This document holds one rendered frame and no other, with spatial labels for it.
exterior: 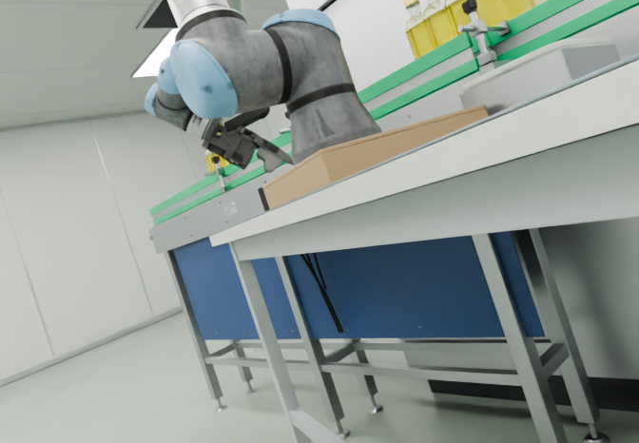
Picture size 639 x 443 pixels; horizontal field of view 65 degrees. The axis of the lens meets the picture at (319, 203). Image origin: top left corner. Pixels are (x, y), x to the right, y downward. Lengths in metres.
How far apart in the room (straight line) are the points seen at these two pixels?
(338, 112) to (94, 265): 6.04
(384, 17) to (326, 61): 0.80
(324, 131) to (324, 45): 0.13
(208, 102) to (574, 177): 0.50
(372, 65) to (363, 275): 0.64
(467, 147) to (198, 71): 0.43
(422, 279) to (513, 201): 0.82
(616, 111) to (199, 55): 0.55
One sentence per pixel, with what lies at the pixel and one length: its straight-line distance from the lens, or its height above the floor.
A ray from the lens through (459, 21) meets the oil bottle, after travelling 1.23.
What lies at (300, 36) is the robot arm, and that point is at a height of 0.98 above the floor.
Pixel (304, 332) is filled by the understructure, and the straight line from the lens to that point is 1.67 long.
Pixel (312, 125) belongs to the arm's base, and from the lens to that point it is 0.77.
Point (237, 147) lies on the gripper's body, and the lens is 1.18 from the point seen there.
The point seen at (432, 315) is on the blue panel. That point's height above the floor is 0.39.
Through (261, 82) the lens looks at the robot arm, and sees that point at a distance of 0.75.
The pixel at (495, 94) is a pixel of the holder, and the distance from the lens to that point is 0.83.
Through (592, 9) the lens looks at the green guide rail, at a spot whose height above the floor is 0.91.
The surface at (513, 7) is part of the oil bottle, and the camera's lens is 1.17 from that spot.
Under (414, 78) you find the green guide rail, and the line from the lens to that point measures 1.16.
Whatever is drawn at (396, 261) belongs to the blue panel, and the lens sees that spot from 1.30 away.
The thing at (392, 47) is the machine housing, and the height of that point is 1.10.
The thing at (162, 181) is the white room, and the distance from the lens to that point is 7.16.
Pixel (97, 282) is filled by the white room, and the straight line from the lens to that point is 6.68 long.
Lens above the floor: 0.73
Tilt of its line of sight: level
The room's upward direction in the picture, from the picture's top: 18 degrees counter-clockwise
